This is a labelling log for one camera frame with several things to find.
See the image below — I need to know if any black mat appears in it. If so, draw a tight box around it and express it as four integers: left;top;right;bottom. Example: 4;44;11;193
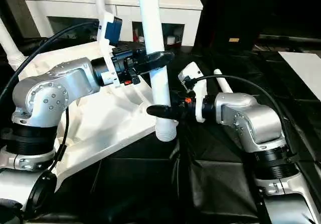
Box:
0;34;321;224

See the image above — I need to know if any grey curtain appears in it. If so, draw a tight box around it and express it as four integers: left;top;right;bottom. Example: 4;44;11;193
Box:
0;0;41;38

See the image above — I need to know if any white plastic table leg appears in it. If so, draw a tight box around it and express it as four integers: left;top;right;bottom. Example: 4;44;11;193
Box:
92;0;113;21
214;69;234;94
0;18;27;70
136;0;178;142

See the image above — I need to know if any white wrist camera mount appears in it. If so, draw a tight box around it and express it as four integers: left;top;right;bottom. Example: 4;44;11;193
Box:
177;62;209;123
97;12;123;88

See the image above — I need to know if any white plastic table top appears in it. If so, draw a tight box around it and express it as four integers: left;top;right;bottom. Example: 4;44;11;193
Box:
17;41;161;192

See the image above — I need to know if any white board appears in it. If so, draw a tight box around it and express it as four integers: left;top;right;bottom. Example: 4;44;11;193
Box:
278;51;321;101

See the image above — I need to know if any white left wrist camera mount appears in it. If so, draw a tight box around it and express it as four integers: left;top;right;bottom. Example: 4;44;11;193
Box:
97;12;123;88

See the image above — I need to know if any white cabinet with glass doors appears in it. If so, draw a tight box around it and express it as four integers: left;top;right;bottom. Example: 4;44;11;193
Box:
22;0;204;48

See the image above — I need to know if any black bar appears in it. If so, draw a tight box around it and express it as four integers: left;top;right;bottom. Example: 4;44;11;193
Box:
258;34;321;44

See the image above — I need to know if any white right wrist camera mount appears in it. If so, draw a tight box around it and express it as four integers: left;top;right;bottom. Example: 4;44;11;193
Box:
177;62;209;123

